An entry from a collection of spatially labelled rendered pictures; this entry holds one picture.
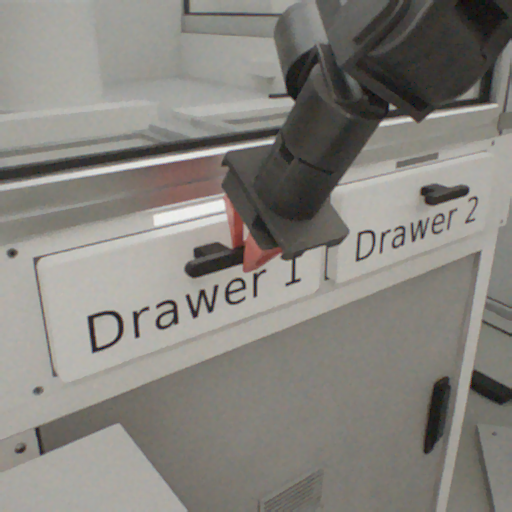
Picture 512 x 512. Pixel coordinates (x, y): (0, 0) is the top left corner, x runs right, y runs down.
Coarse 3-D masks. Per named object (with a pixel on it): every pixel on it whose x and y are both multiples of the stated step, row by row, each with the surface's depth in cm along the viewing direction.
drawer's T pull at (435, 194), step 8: (432, 184) 68; (424, 192) 67; (432, 192) 66; (440, 192) 65; (448, 192) 66; (456, 192) 66; (464, 192) 67; (424, 200) 65; (432, 200) 64; (440, 200) 65; (448, 200) 66
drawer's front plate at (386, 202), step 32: (448, 160) 72; (480, 160) 74; (352, 192) 61; (384, 192) 64; (416, 192) 68; (480, 192) 76; (352, 224) 63; (384, 224) 66; (416, 224) 70; (480, 224) 79; (352, 256) 64; (384, 256) 68
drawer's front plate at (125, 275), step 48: (144, 240) 48; (192, 240) 50; (48, 288) 44; (96, 288) 46; (144, 288) 49; (192, 288) 52; (288, 288) 60; (48, 336) 47; (96, 336) 48; (144, 336) 51; (192, 336) 54
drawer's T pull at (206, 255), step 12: (204, 252) 49; (216, 252) 49; (228, 252) 49; (240, 252) 50; (192, 264) 47; (204, 264) 47; (216, 264) 48; (228, 264) 49; (240, 264) 50; (192, 276) 47
